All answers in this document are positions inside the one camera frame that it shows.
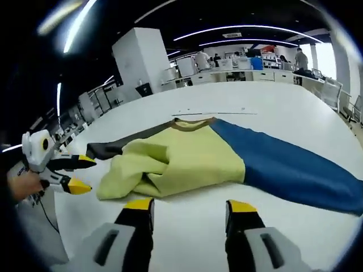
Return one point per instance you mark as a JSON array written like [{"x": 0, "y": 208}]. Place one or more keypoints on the white square pillar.
[{"x": 139, "y": 56}]

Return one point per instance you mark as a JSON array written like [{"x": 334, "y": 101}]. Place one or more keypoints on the black waste bin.
[{"x": 144, "y": 90}]

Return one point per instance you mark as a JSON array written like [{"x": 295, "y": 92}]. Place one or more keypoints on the long ceiling light strip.
[
  {"x": 246, "y": 27},
  {"x": 246, "y": 40}
]

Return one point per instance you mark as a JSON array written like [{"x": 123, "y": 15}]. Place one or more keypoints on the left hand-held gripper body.
[{"x": 35, "y": 153}]

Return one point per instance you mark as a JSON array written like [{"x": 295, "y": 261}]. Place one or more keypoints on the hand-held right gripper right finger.
[{"x": 244, "y": 232}]

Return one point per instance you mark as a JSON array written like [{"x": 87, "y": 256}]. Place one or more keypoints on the row of white cabinets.
[{"x": 232, "y": 76}]

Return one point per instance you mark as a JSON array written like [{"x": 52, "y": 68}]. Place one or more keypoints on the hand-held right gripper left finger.
[{"x": 136, "y": 226}]

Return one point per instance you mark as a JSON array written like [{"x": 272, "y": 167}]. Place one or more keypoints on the ceiling air vent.
[{"x": 232, "y": 34}]

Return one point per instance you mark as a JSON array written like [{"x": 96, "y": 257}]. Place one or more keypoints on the blue storage bin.
[{"x": 256, "y": 63}]

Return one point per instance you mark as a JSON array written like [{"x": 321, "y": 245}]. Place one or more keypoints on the person's left hand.
[{"x": 25, "y": 185}]

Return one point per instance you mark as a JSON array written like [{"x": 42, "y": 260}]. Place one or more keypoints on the yellow blue grey garment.
[{"x": 198, "y": 158}]

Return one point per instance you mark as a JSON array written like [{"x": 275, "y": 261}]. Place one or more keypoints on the white office chair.
[
  {"x": 331, "y": 93},
  {"x": 356, "y": 109}
]

